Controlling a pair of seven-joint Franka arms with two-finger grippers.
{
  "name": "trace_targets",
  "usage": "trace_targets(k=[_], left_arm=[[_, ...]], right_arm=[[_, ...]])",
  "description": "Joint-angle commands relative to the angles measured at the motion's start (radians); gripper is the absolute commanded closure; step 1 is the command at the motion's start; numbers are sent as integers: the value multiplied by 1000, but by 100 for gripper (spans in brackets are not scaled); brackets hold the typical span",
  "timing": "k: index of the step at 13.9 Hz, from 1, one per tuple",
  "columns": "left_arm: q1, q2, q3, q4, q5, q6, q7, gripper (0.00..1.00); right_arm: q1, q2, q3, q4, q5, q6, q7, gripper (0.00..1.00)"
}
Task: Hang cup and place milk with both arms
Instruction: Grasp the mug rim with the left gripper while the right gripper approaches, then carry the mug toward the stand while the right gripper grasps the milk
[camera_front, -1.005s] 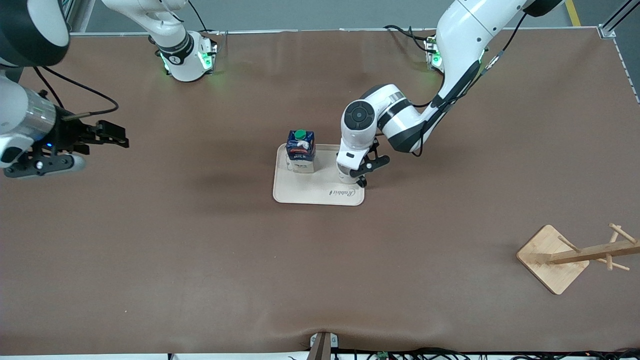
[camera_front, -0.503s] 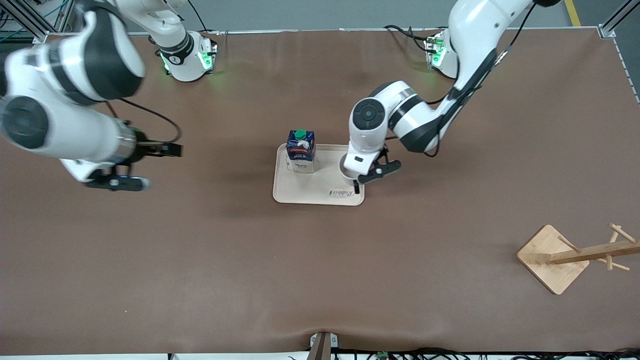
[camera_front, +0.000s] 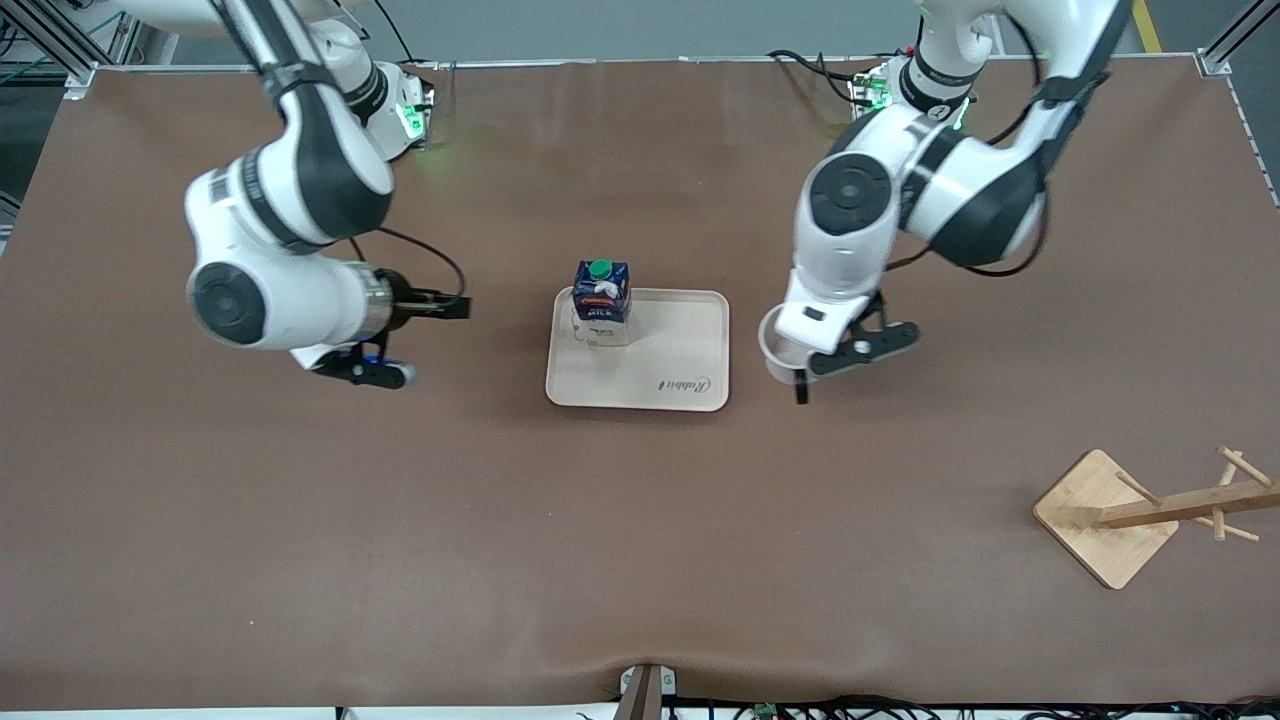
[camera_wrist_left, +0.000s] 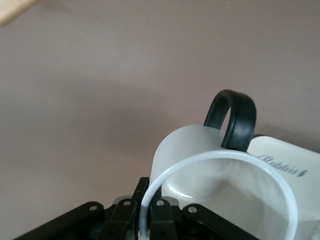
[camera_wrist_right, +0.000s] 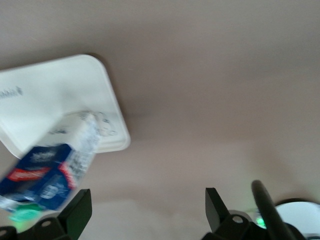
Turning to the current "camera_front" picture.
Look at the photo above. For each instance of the blue milk carton green cap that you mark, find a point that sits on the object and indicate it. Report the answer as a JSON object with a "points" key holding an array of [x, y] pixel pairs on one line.
{"points": [[600, 300]]}

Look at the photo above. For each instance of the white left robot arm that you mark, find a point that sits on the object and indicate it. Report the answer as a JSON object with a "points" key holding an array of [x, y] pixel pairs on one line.
{"points": [[960, 190]]}

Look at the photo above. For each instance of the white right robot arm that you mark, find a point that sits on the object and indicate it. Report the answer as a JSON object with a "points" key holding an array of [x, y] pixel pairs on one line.
{"points": [[300, 180]]}

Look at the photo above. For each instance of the wooden cup rack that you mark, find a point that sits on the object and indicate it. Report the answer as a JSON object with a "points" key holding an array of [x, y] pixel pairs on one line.
{"points": [[1100, 520]]}

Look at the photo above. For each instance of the brown table cover mat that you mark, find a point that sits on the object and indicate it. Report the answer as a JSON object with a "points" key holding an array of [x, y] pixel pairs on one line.
{"points": [[300, 500]]}

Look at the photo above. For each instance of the beige plastic tray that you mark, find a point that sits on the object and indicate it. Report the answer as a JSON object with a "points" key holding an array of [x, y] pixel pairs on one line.
{"points": [[650, 385]]}

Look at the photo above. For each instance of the metal table corner bracket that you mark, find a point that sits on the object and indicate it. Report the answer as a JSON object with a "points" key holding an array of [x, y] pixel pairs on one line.
{"points": [[80, 80], [1213, 63]]}

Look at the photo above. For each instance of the aluminium frame post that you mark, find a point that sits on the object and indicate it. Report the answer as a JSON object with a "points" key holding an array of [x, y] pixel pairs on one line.
{"points": [[110, 50], [1240, 30]]}

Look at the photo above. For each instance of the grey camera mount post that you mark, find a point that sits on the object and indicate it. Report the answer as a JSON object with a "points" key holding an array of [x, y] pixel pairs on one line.
{"points": [[645, 695]]}

